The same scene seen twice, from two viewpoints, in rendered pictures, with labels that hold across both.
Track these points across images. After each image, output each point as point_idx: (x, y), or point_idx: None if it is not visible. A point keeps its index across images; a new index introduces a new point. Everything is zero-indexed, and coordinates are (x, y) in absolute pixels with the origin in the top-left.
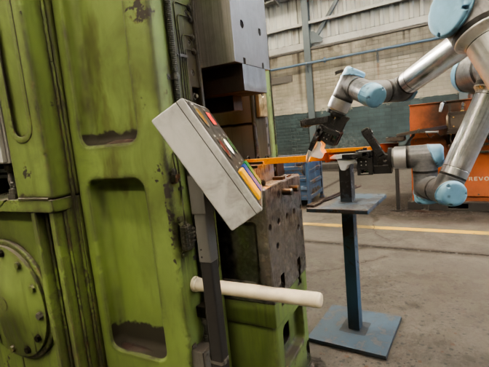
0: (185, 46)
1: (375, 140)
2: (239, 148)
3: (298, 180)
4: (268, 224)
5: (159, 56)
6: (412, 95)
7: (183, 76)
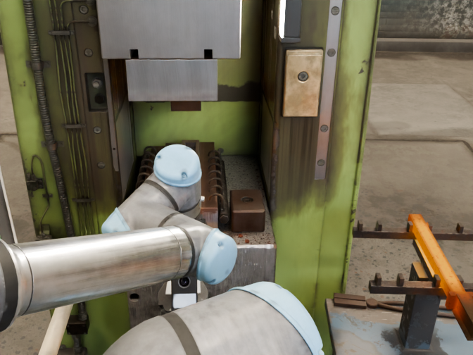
0: (71, 17)
1: (179, 301)
2: (268, 148)
3: (269, 255)
4: (128, 292)
5: (11, 39)
6: (197, 279)
7: (61, 61)
